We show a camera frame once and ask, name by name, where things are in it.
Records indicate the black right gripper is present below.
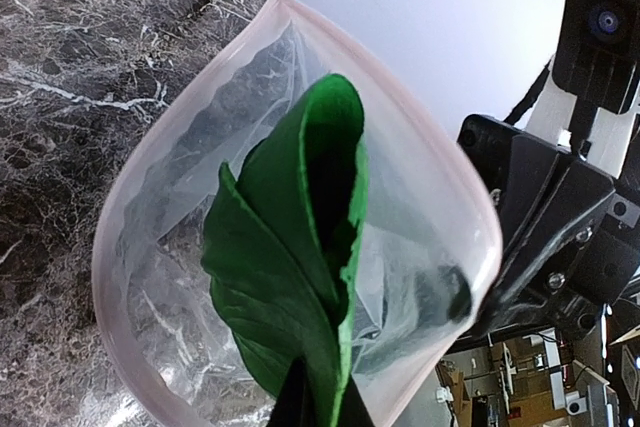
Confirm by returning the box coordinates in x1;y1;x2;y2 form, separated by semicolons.
458;114;639;342

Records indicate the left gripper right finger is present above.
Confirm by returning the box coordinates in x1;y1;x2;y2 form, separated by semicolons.
342;377;374;427

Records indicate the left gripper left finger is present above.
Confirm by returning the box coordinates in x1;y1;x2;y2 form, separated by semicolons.
267;358;308;427

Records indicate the clear zip top bag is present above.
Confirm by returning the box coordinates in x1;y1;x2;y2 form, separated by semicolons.
92;0;502;426

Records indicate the green leafy vegetable toy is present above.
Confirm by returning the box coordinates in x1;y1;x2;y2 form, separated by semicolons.
201;74;369;426

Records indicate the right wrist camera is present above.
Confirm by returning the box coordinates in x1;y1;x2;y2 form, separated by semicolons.
505;0;639;178

